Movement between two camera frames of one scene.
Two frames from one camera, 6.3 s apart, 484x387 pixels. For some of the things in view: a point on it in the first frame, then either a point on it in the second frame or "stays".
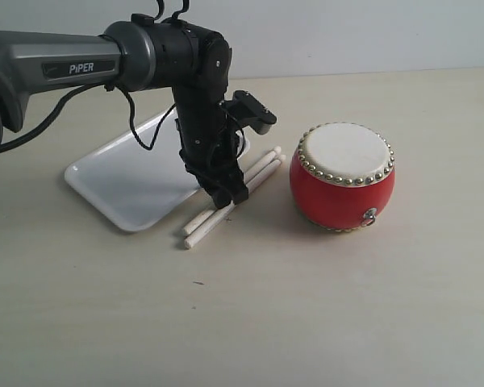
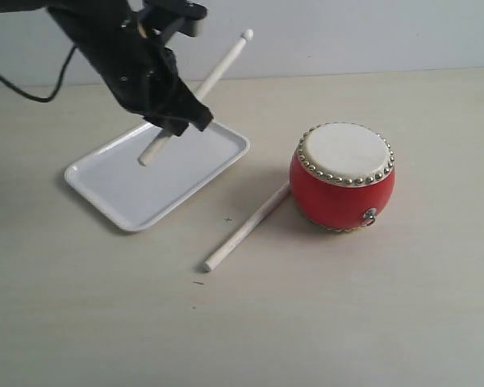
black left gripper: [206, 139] to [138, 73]
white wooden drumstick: [189, 228] to [204, 86]
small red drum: [342, 176] stays
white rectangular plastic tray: [135, 187] stays
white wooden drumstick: [192, 239] to [234, 241]
